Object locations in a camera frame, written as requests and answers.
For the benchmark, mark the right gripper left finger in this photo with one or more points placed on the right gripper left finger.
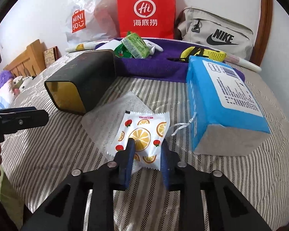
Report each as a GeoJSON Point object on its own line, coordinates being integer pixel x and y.
{"type": "Point", "coordinates": [80, 193]}

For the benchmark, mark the white fruit print packet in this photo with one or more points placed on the white fruit print packet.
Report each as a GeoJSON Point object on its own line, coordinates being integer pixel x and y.
{"type": "Point", "coordinates": [148, 131]}

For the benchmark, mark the grey drawstring pouch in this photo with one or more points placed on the grey drawstring pouch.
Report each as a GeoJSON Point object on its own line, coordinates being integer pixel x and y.
{"type": "Point", "coordinates": [102, 123]}

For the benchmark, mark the red paper shopping bag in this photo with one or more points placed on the red paper shopping bag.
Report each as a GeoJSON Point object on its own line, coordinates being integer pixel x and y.
{"type": "Point", "coordinates": [147, 18]}

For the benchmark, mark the green fruit wipes packet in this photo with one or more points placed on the green fruit wipes packet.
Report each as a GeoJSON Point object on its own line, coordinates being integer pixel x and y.
{"type": "Point", "coordinates": [122, 52]}

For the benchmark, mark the purple towel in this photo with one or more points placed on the purple towel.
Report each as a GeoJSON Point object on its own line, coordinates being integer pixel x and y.
{"type": "Point", "coordinates": [159, 66]}

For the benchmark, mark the purple plush toy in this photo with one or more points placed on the purple plush toy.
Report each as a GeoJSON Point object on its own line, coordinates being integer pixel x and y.
{"type": "Point", "coordinates": [5, 75]}

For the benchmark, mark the dark green box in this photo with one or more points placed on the dark green box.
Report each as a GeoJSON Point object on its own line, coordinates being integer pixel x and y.
{"type": "Point", "coordinates": [79, 85]}

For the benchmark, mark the beige Nike bag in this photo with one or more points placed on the beige Nike bag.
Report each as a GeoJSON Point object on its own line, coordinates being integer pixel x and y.
{"type": "Point", "coordinates": [202, 27]}

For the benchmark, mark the white spotted plush toy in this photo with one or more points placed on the white spotted plush toy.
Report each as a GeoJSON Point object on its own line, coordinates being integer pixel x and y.
{"type": "Point", "coordinates": [20, 83]}

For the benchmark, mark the light green tissue pack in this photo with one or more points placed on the light green tissue pack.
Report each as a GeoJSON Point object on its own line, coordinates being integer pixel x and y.
{"type": "Point", "coordinates": [136, 46]}

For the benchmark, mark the yellow black mesh glove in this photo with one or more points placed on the yellow black mesh glove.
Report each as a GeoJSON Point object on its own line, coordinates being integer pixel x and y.
{"type": "Point", "coordinates": [218, 56]}

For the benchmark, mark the brown wooden door frame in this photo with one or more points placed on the brown wooden door frame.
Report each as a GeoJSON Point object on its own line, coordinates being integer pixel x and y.
{"type": "Point", "coordinates": [264, 29]}

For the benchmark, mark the brown framed picture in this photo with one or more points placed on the brown framed picture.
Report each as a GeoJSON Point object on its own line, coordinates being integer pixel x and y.
{"type": "Point", "coordinates": [50, 56]}

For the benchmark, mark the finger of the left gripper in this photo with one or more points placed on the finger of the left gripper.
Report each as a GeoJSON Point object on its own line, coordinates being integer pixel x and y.
{"type": "Point", "coordinates": [25, 119]}
{"type": "Point", "coordinates": [17, 109]}

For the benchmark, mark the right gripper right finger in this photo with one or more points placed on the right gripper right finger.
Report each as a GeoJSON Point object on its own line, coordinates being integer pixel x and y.
{"type": "Point", "coordinates": [227, 208]}

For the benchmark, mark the white Miniso plastic bag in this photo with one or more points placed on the white Miniso plastic bag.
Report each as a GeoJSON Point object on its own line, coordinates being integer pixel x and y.
{"type": "Point", "coordinates": [88, 21]}

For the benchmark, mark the wooden headboard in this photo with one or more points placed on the wooden headboard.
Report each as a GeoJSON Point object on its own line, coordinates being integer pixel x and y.
{"type": "Point", "coordinates": [30, 62]}

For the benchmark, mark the blue tissue pack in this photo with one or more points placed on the blue tissue pack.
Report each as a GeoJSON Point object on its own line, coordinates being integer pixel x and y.
{"type": "Point", "coordinates": [226, 119]}

